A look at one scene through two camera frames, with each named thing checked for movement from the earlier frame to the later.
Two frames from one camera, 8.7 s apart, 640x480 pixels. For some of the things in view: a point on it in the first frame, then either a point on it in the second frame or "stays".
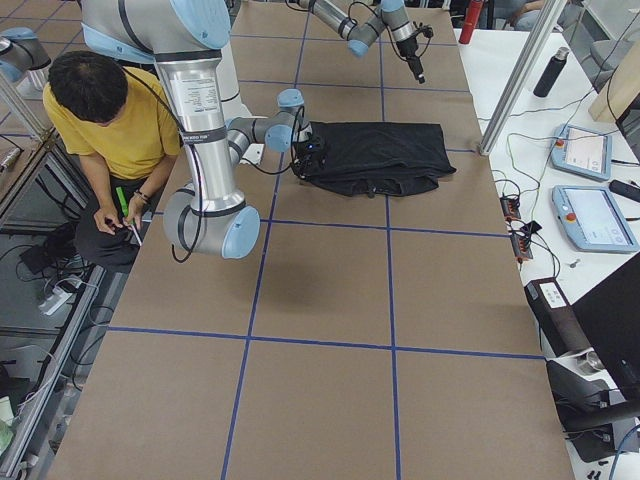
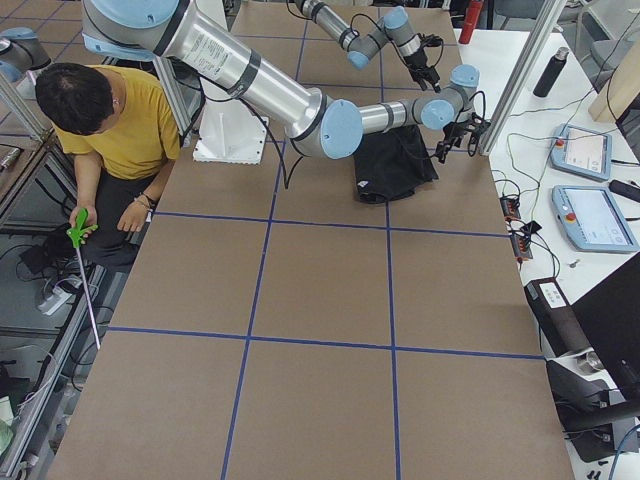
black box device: (556, 317) stays
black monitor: (609, 315) stays
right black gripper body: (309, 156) → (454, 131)
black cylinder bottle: (551, 72) stays
